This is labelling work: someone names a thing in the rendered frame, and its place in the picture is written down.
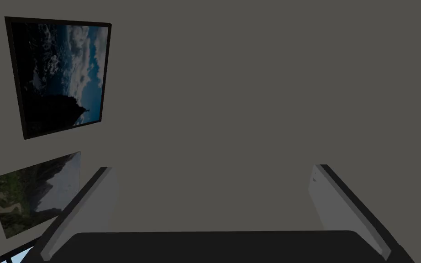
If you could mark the black framed window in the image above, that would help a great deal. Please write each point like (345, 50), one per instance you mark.
(17, 254)

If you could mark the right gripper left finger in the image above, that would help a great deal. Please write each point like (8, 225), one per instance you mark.
(86, 212)

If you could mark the frameless mountain landscape picture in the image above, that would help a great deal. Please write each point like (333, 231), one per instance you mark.
(31, 195)

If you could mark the black framed sky picture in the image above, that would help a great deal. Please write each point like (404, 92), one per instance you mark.
(62, 75)

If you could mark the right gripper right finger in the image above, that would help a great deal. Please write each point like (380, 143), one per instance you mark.
(336, 204)

